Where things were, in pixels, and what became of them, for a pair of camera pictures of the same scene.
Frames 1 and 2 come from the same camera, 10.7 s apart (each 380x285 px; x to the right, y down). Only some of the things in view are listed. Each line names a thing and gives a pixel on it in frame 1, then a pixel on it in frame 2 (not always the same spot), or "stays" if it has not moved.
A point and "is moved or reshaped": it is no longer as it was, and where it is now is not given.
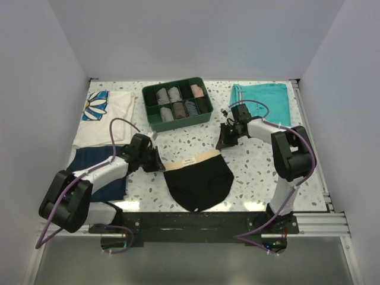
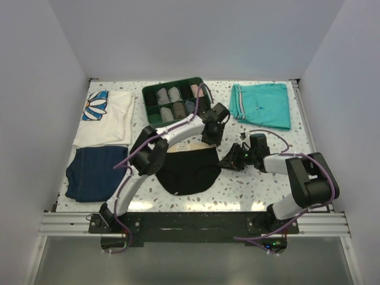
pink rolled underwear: (197, 91) stays
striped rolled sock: (191, 108) stays
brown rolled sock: (179, 110) stays
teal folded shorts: (274, 95) stays
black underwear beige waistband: (201, 181) is moved or reshaped
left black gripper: (156, 166) to (216, 140)
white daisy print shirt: (102, 106) stays
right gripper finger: (228, 136) to (235, 158)
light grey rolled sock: (174, 94) stays
